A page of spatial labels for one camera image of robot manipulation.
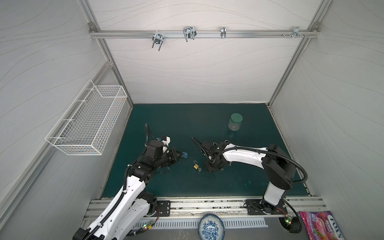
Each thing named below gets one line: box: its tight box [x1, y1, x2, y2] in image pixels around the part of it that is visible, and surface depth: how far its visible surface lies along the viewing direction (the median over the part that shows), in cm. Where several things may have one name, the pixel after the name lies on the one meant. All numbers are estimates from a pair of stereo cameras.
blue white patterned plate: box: [197, 213, 225, 240], surface depth 69 cm
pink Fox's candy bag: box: [299, 210, 346, 240], surface depth 69 cm
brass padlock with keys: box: [193, 160, 202, 174], surface depth 88 cm
